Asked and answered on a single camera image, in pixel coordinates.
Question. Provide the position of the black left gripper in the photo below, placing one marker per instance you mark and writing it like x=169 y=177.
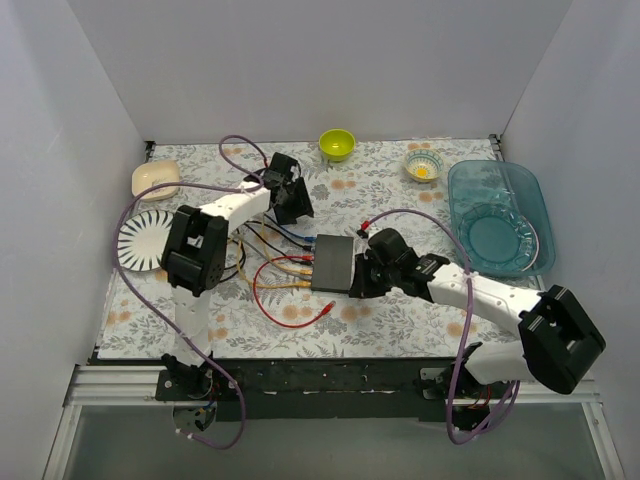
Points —
x=293 y=201

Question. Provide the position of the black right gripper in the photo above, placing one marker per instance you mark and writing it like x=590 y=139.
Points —
x=367 y=276

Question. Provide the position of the dark grey network switch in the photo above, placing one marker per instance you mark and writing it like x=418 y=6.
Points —
x=333 y=264

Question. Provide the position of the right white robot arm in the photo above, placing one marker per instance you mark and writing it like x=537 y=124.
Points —
x=556 y=343

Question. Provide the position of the lime green bowl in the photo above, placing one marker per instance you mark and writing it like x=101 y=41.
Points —
x=336 y=145

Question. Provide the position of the floral patterned table mat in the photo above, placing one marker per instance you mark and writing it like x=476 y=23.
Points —
x=260 y=311

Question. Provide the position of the patterned yellow centre bowl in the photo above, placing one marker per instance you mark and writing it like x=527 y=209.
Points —
x=423 y=165

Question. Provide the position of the teal glass plate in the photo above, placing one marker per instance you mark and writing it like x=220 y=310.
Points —
x=499 y=241

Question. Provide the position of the cream square dish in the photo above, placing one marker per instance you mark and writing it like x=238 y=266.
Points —
x=155 y=173

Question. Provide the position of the teal plastic tray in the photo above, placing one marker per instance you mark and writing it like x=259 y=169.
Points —
x=474 y=182

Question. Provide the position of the blue striped white plate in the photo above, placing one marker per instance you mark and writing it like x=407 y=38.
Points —
x=142 y=238

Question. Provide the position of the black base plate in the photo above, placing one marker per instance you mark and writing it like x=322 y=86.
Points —
x=313 y=388

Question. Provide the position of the aluminium frame rail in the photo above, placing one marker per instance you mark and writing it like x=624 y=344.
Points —
x=128 y=385

